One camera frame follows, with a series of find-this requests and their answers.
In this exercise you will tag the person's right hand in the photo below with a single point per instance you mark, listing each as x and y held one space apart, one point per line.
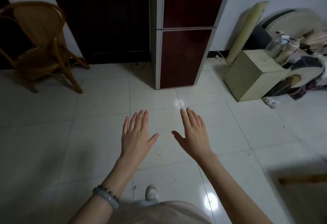
195 139

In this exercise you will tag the person's left hand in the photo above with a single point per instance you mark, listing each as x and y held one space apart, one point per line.
135 139

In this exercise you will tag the dark red refrigerator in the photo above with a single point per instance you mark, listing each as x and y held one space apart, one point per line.
189 53

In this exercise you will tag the person's left forearm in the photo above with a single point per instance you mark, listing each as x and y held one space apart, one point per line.
122 172

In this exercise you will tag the person's right forearm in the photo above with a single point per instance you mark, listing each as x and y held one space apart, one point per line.
230 193

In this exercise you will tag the person's white shoe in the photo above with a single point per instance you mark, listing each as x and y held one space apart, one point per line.
152 193

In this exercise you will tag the person's grey trousers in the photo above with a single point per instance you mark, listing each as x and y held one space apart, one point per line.
143 203

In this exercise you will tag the person's pink shirt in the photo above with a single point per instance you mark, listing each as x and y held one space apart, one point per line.
166 213

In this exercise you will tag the pale jade bangle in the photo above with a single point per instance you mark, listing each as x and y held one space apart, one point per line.
107 198

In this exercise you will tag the beige cube cabinet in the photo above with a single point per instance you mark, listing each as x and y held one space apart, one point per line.
250 78

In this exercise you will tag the white power strip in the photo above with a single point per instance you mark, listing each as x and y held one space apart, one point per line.
270 102

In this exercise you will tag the cream tower fan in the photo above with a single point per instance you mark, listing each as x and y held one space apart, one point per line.
249 27

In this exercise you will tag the brown wicker chair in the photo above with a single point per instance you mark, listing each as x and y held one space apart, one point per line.
38 27

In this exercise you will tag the pile of clothes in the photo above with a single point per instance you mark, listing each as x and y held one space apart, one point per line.
311 42

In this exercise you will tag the cream sofa dark armrest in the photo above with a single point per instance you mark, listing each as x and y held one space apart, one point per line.
288 19

